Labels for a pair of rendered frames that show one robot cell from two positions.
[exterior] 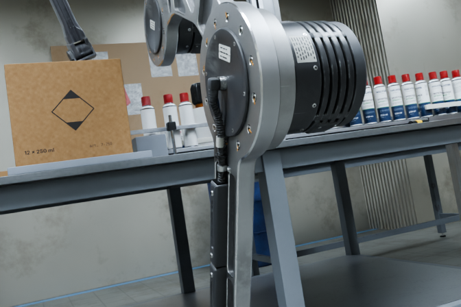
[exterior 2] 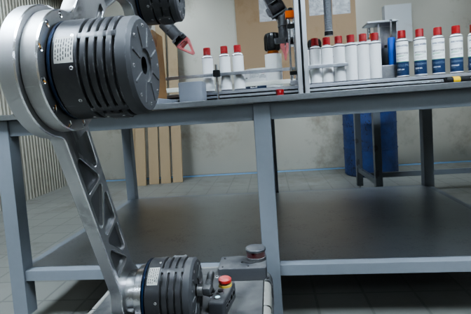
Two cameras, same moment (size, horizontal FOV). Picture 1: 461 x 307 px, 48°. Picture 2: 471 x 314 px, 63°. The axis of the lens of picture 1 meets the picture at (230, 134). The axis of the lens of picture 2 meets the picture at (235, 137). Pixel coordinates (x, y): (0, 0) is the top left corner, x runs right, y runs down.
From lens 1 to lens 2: 0.72 m
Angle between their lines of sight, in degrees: 29
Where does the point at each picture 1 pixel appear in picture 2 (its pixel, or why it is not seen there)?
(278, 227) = (260, 167)
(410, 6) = not seen: outside the picture
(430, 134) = (443, 96)
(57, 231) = (233, 130)
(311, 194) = (446, 120)
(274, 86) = (12, 87)
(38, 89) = not seen: hidden behind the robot
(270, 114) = (19, 111)
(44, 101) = not seen: hidden behind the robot
